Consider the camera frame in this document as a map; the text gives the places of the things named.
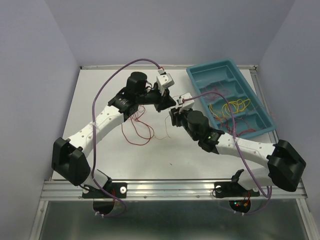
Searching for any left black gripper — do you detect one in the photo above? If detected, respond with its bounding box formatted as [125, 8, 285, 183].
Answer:
[136, 85, 177, 113]

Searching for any long dark red wire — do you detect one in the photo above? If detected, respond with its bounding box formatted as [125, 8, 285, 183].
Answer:
[120, 104, 171, 146]

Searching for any looped thin red wire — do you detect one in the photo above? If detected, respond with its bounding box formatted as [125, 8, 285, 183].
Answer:
[201, 79, 231, 102]

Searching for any thick red wire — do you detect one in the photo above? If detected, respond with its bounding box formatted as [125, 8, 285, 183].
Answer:
[216, 119, 258, 136]

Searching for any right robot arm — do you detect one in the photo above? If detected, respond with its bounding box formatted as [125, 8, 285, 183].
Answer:
[169, 108, 306, 195]

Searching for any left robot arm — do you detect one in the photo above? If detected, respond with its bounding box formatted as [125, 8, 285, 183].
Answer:
[51, 71, 176, 197]

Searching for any teal plastic tray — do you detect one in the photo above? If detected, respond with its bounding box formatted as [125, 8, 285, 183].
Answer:
[186, 59, 276, 139]

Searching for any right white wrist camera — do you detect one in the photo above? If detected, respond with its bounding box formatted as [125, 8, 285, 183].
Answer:
[176, 92, 195, 114]

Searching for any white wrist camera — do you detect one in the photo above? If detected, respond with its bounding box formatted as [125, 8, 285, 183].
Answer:
[176, 92, 195, 114]
[156, 68, 175, 96]

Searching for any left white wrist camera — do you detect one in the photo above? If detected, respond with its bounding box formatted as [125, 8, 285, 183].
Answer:
[156, 68, 175, 96]

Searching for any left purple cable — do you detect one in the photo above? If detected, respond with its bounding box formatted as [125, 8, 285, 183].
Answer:
[91, 58, 166, 218]

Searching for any purple cable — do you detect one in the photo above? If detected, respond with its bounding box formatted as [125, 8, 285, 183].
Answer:
[91, 58, 166, 218]
[183, 91, 273, 217]

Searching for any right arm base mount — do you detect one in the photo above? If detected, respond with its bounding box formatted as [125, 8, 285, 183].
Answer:
[211, 169, 260, 199]

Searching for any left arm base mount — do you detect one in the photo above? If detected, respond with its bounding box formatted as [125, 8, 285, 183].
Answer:
[80, 170, 128, 199]

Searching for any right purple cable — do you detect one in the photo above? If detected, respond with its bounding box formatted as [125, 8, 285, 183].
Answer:
[183, 91, 273, 217]

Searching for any aluminium rail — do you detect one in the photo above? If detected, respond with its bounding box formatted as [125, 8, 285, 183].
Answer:
[39, 177, 307, 201]

